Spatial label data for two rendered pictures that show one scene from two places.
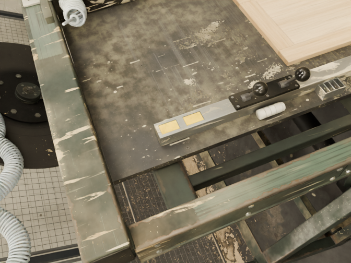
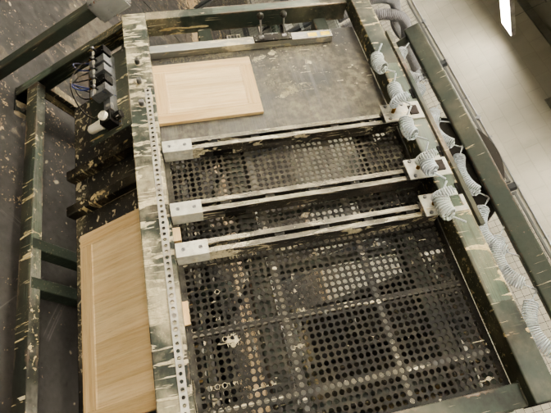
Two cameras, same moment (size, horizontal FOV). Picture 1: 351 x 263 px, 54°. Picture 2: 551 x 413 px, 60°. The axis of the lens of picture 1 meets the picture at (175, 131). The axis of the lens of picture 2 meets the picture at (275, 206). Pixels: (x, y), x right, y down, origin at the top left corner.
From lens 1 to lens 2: 279 cm
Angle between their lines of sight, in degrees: 65
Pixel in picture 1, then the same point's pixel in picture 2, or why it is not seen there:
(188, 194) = (317, 24)
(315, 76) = (241, 40)
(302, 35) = (230, 71)
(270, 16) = (243, 88)
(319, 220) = not seen: hidden behind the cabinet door
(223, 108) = (295, 35)
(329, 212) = not seen: hidden behind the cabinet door
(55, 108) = (381, 35)
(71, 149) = (371, 18)
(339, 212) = not seen: hidden behind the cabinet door
